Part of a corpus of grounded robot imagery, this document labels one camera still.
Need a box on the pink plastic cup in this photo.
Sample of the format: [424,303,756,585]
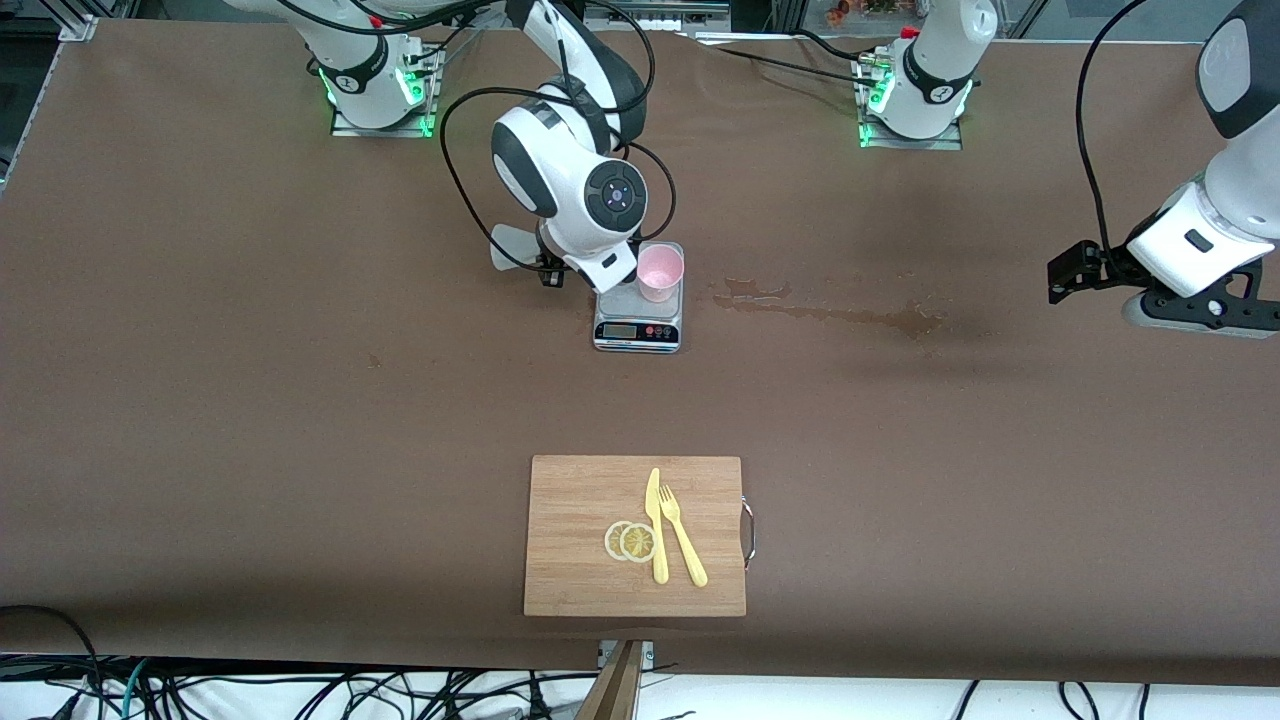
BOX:
[637,243,686,304]

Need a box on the silver digital kitchen scale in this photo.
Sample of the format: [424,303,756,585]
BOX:
[593,238,685,354]

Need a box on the brown liquid spill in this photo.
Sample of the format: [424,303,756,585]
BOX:
[800,300,947,341]
[712,278,801,313]

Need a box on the yellow plastic knife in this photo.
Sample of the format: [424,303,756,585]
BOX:
[645,467,670,586]

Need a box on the yellow plastic fork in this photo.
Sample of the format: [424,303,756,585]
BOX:
[658,484,709,589]

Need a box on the orange items pile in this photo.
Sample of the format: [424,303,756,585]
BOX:
[825,0,901,29]

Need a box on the wooden beam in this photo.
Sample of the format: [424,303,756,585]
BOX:
[575,640,643,720]

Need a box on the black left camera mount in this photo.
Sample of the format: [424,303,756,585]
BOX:
[1145,262,1280,329]

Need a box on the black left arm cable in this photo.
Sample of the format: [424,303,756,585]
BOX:
[1075,0,1151,256]

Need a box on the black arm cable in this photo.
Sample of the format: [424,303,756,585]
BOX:
[1075,0,1151,256]
[270,0,681,276]

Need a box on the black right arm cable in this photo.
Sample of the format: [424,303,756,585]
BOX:
[270,0,681,276]

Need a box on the wooden cutting board with handle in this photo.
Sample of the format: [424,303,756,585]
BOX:
[523,455,757,618]

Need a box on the aluminium frame rail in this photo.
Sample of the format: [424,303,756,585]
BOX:
[40,0,99,43]

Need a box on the teal cable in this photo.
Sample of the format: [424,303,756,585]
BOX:
[118,658,153,720]

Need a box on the black looped cable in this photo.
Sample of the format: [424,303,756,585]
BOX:
[0,604,106,720]

